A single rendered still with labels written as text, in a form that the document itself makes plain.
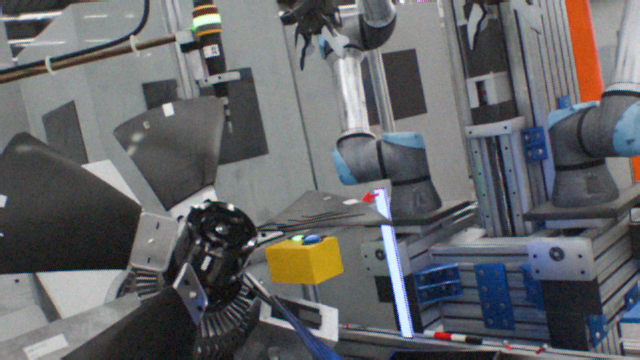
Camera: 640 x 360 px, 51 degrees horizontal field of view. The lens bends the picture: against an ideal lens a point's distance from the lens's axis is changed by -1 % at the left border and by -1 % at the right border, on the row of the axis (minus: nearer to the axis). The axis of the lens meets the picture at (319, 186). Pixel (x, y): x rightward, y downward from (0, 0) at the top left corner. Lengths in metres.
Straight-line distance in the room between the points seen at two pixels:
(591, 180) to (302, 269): 0.70
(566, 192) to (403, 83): 4.07
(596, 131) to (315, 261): 0.69
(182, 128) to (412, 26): 4.65
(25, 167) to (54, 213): 0.08
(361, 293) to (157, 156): 1.31
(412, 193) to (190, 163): 0.84
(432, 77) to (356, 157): 4.02
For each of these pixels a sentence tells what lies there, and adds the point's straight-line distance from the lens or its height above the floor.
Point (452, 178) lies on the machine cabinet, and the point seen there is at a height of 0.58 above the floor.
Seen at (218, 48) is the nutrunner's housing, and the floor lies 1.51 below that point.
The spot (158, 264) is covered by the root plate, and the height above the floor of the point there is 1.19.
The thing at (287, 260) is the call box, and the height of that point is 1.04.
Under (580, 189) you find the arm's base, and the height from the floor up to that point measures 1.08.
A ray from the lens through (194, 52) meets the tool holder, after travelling 1.17.
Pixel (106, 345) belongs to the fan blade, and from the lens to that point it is 0.92.
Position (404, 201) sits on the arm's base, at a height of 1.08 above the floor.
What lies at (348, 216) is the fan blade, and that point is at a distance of 1.25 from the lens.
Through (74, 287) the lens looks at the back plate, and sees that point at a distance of 1.30.
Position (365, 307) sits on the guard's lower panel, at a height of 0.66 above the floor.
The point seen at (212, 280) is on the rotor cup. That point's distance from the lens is 1.08.
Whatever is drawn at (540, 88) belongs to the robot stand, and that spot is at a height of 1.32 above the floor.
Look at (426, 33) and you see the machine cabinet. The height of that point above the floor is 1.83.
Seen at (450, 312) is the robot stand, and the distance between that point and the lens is 1.92.
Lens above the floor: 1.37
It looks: 6 degrees down
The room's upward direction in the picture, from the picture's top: 12 degrees counter-clockwise
